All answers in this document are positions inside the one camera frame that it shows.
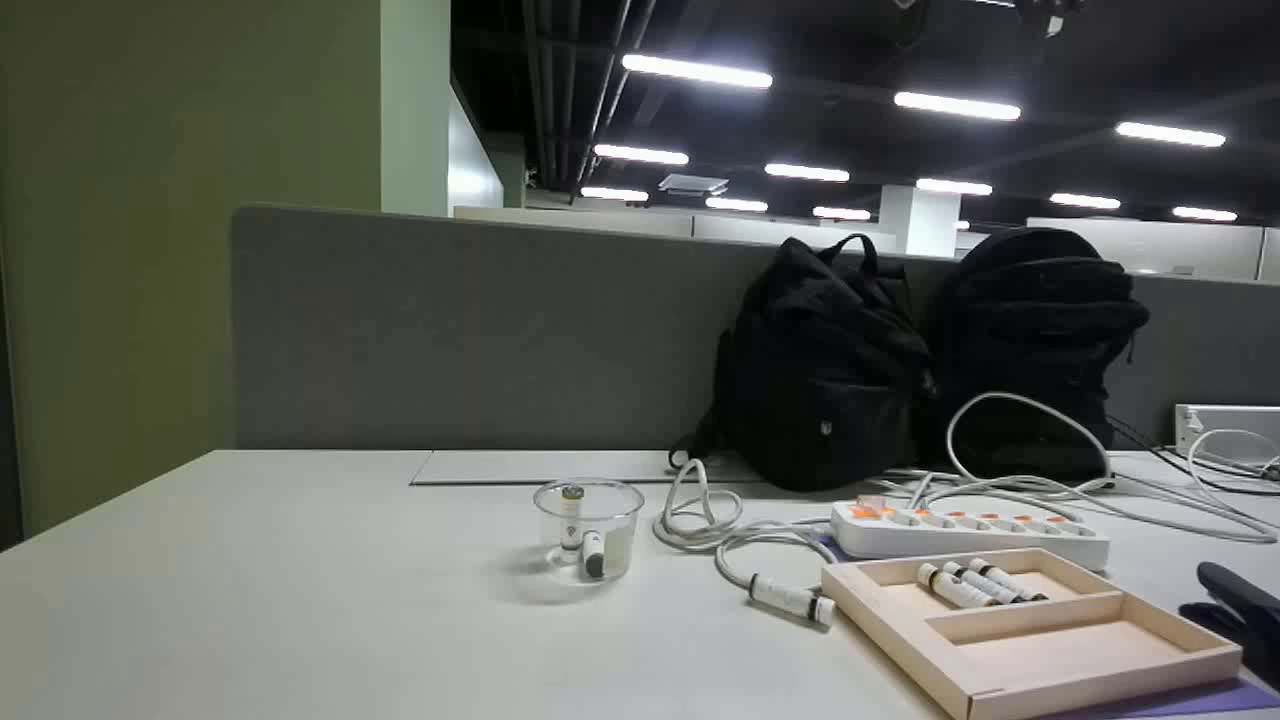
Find white multi-socket power strip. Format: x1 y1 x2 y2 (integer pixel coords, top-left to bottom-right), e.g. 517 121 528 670
824 492 1116 573

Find white box device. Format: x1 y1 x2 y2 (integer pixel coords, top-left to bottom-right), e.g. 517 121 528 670
1169 400 1280 462

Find black stapler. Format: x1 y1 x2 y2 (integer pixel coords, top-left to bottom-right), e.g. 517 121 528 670
1175 557 1280 691

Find batteries in tray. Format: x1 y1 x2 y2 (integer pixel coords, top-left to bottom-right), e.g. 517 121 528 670
963 550 1055 606

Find coiled white cable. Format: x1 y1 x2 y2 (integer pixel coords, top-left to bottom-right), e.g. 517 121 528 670
649 451 841 600

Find large black backpack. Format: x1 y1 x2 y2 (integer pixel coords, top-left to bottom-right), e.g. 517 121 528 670
916 222 1155 488

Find clear plastic cup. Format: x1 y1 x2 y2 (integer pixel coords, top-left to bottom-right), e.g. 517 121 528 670
528 476 649 586

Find gray desk partition panel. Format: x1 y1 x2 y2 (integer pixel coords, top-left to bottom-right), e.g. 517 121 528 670
230 202 1280 458

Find thick white power cord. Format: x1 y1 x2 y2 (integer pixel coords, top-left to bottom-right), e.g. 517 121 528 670
941 387 1125 492

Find white square pillar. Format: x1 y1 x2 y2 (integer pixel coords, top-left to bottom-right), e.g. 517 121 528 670
876 184 963 260

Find fluorescent ceiling light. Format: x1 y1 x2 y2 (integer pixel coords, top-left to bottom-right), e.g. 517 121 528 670
810 199 876 227
887 82 1028 128
575 178 657 209
1043 186 1130 215
701 190 777 219
1112 116 1234 152
589 140 696 171
762 156 855 186
912 171 1002 202
618 49 780 96
1169 199 1243 227

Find wooden two-compartment tray box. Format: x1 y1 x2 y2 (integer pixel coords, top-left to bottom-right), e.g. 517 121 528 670
815 542 1249 720

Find black backpack with handle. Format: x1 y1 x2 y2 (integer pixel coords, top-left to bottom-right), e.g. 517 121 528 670
668 227 941 496

